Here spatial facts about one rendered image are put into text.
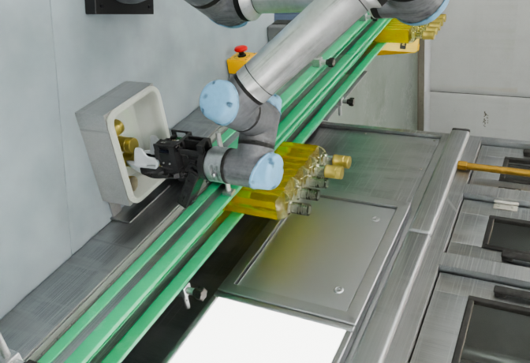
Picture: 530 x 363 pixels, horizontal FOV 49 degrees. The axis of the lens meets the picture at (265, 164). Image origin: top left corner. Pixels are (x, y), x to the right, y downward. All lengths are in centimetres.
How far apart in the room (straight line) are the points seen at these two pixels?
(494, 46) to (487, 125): 103
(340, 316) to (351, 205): 42
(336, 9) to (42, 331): 77
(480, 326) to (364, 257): 30
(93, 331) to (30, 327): 12
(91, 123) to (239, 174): 33
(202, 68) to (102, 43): 40
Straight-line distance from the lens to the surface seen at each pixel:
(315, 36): 100
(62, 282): 124
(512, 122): 778
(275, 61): 101
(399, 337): 127
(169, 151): 121
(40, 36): 119
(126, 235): 131
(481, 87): 762
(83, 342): 112
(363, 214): 156
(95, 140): 125
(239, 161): 114
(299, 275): 138
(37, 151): 120
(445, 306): 137
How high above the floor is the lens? 164
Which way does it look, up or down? 26 degrees down
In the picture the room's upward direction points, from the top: 98 degrees clockwise
